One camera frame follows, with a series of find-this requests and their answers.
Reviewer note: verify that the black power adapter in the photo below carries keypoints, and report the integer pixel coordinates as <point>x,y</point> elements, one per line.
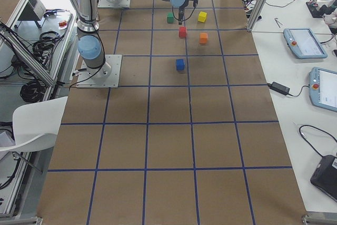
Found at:
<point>284,90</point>

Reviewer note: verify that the grey electronics box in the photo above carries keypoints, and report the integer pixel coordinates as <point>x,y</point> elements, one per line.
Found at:
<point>34,11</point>

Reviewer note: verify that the blue wooden block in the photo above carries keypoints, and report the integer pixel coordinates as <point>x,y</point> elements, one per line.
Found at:
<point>180,64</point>

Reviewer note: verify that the green wooden block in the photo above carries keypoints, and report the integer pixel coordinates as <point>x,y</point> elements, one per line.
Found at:
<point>170,18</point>

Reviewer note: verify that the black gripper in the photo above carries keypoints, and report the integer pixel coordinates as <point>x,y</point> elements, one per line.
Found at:
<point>180,10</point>

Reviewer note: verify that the blue teach pendant near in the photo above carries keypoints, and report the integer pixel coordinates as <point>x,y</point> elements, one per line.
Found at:
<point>322,88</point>

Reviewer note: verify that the orange wooden block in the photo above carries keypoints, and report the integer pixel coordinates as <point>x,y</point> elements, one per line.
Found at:
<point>203,39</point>

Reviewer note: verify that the red wooden block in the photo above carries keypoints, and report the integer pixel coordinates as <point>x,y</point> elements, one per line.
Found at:
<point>182,32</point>

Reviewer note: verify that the yellow wooden block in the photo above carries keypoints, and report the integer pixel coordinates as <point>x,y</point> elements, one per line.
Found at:
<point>202,17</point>

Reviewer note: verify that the blue teach pendant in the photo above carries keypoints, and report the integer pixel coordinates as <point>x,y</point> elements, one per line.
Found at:
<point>303,43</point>
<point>322,88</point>

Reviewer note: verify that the black laptop bag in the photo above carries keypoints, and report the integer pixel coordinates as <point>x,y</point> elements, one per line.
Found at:
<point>324,176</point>

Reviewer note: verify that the white plastic chair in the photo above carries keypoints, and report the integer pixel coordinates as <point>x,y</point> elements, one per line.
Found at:
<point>35,127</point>

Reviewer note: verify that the allen key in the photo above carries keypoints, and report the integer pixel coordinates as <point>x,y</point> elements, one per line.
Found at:
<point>278,22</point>

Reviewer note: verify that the blue teach pendant far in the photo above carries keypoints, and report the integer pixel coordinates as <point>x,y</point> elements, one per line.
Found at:
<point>303,43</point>

